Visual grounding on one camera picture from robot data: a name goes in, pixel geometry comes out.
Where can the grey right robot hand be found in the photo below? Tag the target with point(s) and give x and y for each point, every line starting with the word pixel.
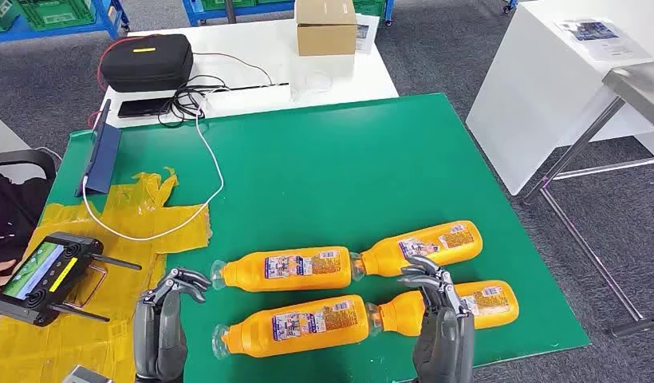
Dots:
pixel 446 349

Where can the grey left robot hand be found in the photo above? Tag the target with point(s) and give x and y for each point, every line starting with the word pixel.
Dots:
pixel 158 338

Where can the black remote controller with screen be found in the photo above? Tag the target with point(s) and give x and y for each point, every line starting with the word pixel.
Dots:
pixel 41 275

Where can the orange detergent bottle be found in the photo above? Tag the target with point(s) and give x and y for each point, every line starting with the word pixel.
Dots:
pixel 401 314
pixel 248 333
pixel 242 272
pixel 385 256

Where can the person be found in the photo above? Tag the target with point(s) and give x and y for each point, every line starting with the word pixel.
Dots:
pixel 12 217

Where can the yellow taped plastic sheet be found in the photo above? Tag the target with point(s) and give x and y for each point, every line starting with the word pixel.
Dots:
pixel 68 349

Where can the blue tablet case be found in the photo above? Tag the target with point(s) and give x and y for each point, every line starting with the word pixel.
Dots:
pixel 102 158

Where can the green table mat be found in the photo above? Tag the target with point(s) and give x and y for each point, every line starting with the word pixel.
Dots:
pixel 332 174

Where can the black phone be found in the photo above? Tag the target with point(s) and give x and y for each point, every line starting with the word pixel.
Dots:
pixel 142 107

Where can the blue metal shelf rack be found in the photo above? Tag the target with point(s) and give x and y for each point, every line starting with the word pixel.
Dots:
pixel 68 34
pixel 192 13

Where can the white power strip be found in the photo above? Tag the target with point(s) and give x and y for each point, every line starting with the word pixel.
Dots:
pixel 248 100

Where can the black carrying case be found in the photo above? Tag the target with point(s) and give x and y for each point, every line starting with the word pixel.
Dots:
pixel 147 66

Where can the green plastic crate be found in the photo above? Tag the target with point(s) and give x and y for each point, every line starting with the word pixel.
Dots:
pixel 369 6
pixel 2 13
pixel 242 3
pixel 55 13

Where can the white desk with side panel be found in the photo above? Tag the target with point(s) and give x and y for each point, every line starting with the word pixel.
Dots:
pixel 533 79

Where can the clear plastic bag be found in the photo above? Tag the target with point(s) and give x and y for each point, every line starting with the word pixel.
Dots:
pixel 311 84

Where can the white table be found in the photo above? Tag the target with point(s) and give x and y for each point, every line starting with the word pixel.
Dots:
pixel 263 58

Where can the printed paper sheet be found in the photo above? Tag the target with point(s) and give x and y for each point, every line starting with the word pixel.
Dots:
pixel 366 34
pixel 601 39

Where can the steel table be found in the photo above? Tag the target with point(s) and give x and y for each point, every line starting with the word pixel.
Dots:
pixel 641 87

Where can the dark metal pole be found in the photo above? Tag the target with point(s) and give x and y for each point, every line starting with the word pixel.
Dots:
pixel 231 10

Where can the cardboard box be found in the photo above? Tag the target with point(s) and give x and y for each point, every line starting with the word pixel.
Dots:
pixel 327 31

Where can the blue cart with caster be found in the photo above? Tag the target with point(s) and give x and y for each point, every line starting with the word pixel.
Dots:
pixel 509 5

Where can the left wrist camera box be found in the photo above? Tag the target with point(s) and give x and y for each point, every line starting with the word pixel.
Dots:
pixel 86 375

